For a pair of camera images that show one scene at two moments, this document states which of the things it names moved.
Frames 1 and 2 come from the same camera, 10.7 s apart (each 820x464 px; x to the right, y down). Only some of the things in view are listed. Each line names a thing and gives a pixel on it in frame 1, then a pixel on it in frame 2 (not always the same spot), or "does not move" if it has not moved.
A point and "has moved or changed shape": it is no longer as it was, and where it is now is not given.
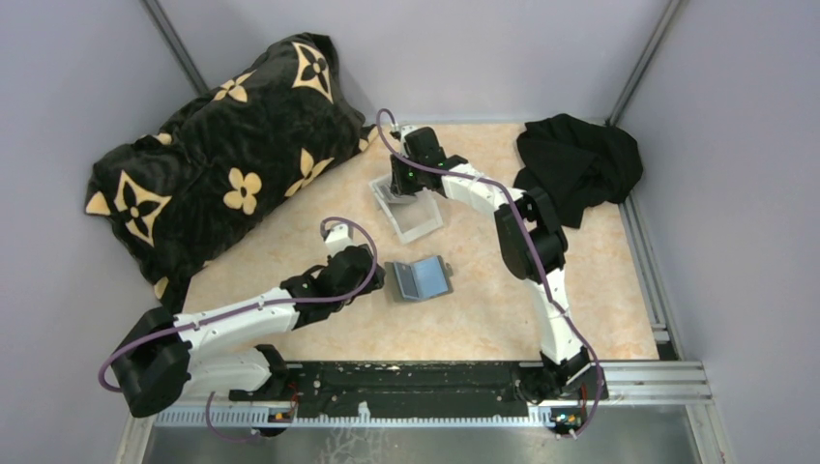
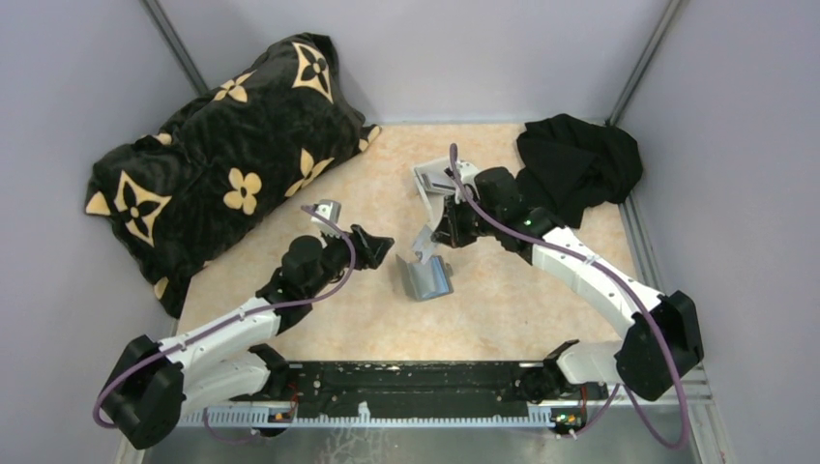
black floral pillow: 226,159 does not move
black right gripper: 397,186 to 450,232
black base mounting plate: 429,389 does not move
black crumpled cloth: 577,163 does not move
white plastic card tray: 411,215 has moved or changed shape
